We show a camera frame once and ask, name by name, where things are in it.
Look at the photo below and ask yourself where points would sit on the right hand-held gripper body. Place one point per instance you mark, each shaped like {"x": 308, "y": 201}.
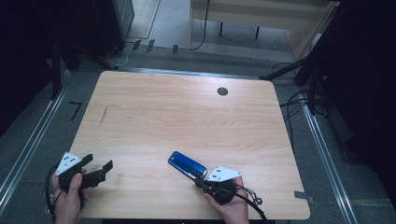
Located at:
{"x": 222, "y": 175}

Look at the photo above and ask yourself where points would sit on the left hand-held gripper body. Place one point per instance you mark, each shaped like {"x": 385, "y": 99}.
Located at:
{"x": 69, "y": 163}

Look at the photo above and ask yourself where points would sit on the person's right hand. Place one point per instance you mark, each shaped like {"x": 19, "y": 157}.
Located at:
{"x": 235, "y": 211}

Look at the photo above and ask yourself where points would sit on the person's left hand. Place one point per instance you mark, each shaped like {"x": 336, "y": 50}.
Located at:
{"x": 68, "y": 205}

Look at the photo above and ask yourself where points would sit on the grey tape piece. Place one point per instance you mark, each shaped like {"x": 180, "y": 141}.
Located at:
{"x": 303, "y": 196}

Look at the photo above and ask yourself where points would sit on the dark round table grommet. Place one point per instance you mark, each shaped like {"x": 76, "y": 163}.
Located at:
{"x": 222, "y": 91}

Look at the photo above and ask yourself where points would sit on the black metal stand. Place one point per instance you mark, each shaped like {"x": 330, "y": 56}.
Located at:
{"x": 311, "y": 71}
{"x": 57, "y": 68}

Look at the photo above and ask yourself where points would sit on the dark cabinet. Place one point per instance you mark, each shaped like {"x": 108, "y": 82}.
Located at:
{"x": 112, "y": 25}

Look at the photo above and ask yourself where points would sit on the light wooden bench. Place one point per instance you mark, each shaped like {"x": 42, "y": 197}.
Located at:
{"x": 267, "y": 14}

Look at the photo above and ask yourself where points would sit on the metal floor rail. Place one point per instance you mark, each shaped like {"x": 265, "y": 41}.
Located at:
{"x": 28, "y": 149}
{"x": 327, "y": 161}
{"x": 186, "y": 73}

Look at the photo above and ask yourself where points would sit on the small black floor bracket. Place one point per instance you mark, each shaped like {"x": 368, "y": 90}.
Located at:
{"x": 136, "y": 44}
{"x": 150, "y": 45}
{"x": 175, "y": 48}

